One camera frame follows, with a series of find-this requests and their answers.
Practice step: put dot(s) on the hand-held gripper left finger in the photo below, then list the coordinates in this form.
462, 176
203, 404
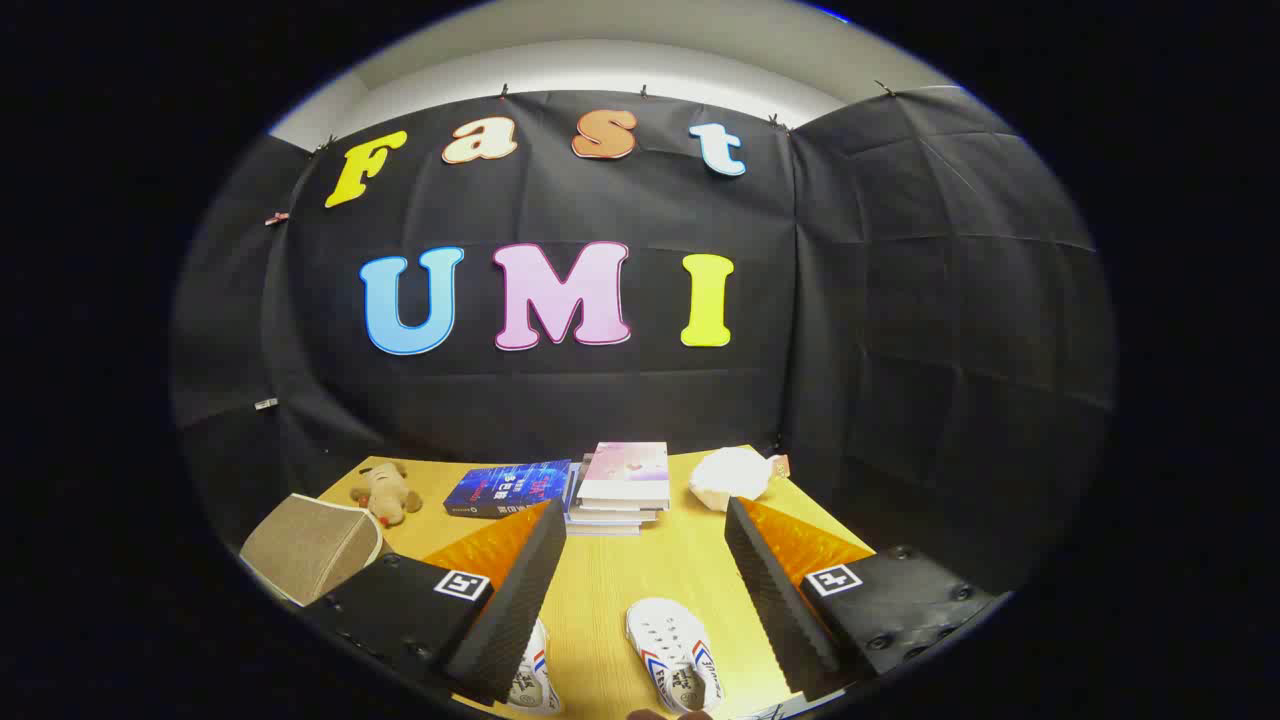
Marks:
510, 610

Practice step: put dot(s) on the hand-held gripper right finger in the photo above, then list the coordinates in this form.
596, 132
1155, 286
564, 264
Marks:
775, 600

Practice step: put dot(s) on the white striped canvas shoe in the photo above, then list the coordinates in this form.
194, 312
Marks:
538, 675
672, 645

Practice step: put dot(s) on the brown fabric storage box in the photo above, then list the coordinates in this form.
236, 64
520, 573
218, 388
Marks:
310, 545

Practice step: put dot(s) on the dark blue book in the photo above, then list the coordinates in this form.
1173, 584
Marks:
505, 487

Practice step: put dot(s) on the white plush toy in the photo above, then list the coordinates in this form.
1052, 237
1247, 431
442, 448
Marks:
730, 478

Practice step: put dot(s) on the brown plush toy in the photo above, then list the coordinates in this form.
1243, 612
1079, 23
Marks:
385, 490

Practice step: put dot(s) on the pink cover book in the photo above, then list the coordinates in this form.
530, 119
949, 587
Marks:
625, 465

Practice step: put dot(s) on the black backdrop cloth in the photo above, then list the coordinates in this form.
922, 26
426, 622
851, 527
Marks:
600, 400

